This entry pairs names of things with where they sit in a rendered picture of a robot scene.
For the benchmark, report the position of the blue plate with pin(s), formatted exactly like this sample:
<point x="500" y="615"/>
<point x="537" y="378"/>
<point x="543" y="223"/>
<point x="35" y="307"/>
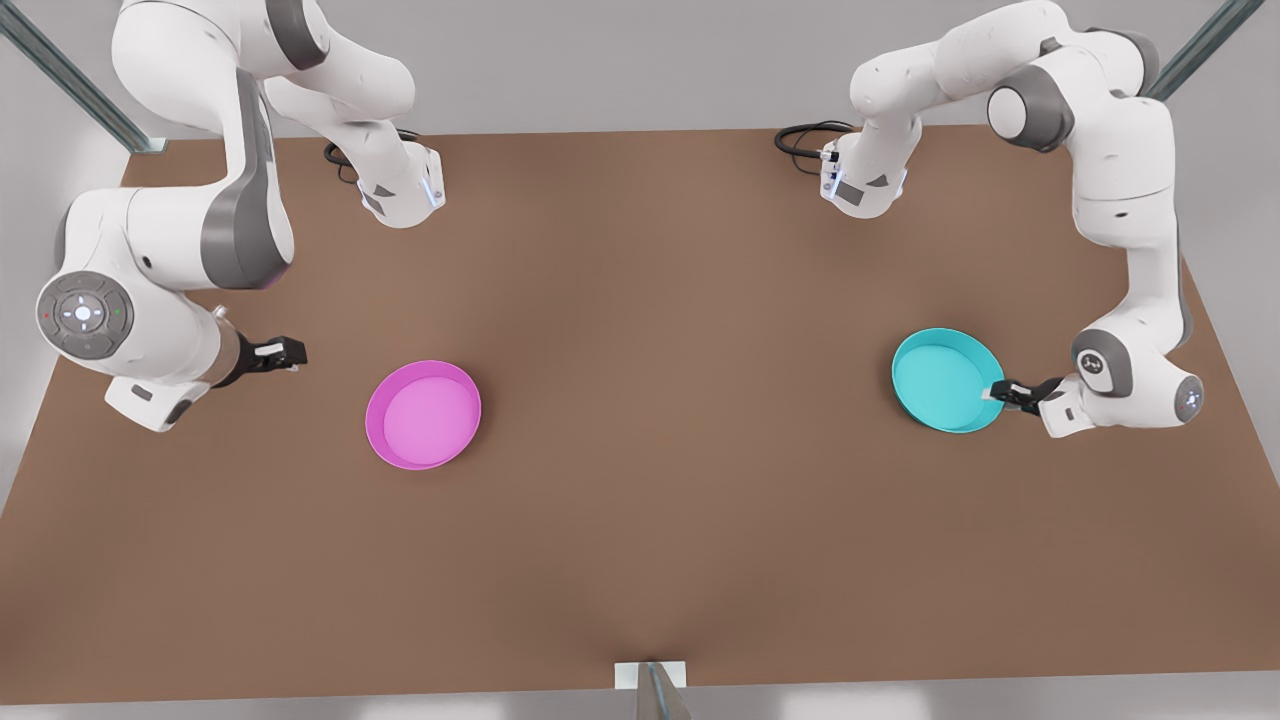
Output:
<point x="940" y="378"/>

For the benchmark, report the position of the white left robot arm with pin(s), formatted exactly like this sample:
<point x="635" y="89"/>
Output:
<point x="1120" y="150"/>

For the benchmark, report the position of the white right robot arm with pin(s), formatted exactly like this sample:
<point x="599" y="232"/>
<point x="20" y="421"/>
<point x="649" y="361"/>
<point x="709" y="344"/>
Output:
<point x="170" y="240"/>

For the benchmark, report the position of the pink plate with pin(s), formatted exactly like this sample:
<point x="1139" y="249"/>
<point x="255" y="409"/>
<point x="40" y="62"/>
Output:
<point x="424" y="416"/>

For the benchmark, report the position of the silver frame post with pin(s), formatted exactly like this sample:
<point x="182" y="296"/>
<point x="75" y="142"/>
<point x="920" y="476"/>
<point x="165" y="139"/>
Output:
<point x="70" y="75"/>
<point x="655" y="690"/>
<point x="1200" y="45"/>

